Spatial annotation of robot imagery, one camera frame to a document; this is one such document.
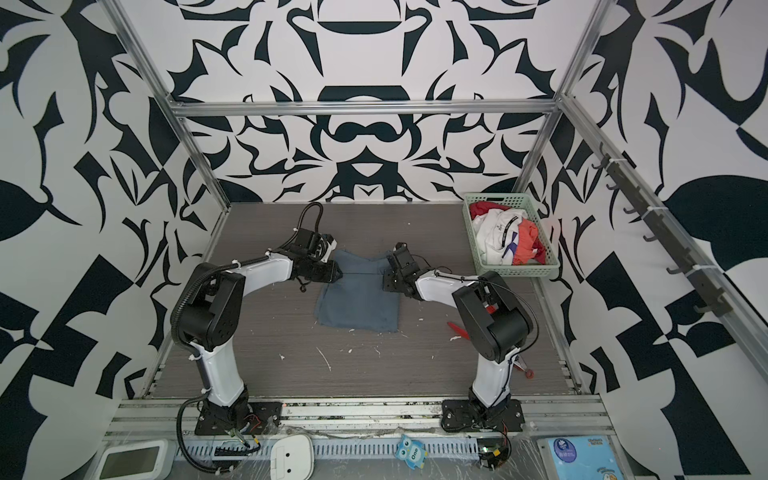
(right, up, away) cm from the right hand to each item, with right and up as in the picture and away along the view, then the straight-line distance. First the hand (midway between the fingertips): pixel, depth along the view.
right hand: (390, 276), depth 97 cm
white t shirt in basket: (+36, +14, +5) cm, 39 cm away
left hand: (-16, +2, +1) cm, 16 cm away
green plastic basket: (+50, +26, +18) cm, 59 cm away
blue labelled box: (+41, -35, -32) cm, 62 cm away
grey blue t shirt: (-10, -7, -5) cm, 13 cm away
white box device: (-22, -36, -30) cm, 52 cm away
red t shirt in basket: (+35, +14, +4) cm, 38 cm away
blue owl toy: (+4, -36, -28) cm, 46 cm away
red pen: (+21, -15, -9) cm, 28 cm away
